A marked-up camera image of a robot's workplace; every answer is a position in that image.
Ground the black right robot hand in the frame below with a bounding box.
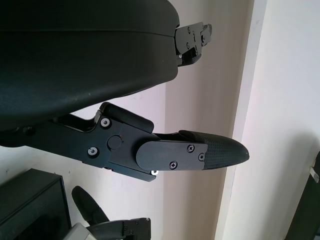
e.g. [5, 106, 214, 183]
[71, 185, 152, 240]

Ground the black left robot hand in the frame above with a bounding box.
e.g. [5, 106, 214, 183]
[0, 0, 251, 183]

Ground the black open box base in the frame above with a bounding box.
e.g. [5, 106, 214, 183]
[0, 167, 72, 240]

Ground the black background object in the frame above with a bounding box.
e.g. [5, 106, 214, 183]
[284, 149, 320, 240]

